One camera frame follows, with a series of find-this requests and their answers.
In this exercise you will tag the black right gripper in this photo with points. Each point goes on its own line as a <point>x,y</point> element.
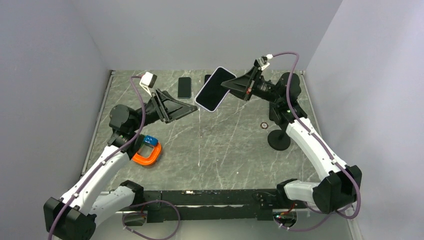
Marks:
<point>239,86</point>

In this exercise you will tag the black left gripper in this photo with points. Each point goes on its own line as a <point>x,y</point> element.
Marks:
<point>159,99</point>

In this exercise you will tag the blue phone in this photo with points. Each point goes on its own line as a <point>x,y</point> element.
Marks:
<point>184,88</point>

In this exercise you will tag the black phone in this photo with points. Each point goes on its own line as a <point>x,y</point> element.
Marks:
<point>212,93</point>

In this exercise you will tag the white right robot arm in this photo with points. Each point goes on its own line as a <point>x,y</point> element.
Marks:
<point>339,184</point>

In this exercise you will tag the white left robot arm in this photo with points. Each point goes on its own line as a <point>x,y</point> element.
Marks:
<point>78,212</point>

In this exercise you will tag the blue toy brick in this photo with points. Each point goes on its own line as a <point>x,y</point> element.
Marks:
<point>150,141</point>

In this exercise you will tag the black microphone stand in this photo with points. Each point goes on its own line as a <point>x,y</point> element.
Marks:
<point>278,139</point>

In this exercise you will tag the round poker chip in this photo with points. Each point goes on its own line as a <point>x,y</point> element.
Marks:
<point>264,125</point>

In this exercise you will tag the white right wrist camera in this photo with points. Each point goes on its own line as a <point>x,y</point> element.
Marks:
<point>263,61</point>

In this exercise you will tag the orange ring toy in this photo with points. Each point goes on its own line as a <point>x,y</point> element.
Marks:
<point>148,154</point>

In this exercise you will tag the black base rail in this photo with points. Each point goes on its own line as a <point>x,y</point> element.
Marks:
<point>229,204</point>

